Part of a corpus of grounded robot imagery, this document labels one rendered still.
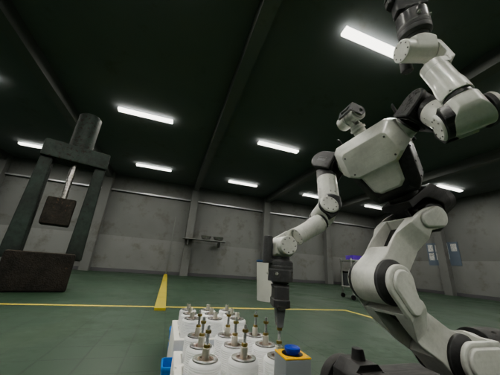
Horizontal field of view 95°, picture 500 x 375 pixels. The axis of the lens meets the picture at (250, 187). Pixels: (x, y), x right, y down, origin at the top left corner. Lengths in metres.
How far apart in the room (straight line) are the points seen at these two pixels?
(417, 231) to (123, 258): 9.89
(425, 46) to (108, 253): 10.26
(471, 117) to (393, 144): 0.28
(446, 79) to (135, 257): 10.06
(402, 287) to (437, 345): 0.25
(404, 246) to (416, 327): 0.25
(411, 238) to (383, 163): 0.29
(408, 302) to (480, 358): 0.31
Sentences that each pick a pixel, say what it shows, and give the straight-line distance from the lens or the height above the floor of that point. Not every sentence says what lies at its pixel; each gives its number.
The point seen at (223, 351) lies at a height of 0.24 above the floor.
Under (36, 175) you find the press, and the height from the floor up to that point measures 1.59.
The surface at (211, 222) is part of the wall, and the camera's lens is 10.46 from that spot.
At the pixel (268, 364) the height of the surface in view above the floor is 0.24.
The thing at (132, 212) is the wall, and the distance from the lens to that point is 10.48.
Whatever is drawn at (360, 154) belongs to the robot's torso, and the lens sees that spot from 1.03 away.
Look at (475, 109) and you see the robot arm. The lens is 0.81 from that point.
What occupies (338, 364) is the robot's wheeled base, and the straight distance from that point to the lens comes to 1.16.
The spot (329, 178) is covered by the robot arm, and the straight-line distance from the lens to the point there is 1.09.
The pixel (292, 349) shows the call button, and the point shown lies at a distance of 0.72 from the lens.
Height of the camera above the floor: 0.52
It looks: 19 degrees up
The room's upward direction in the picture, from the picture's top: 4 degrees clockwise
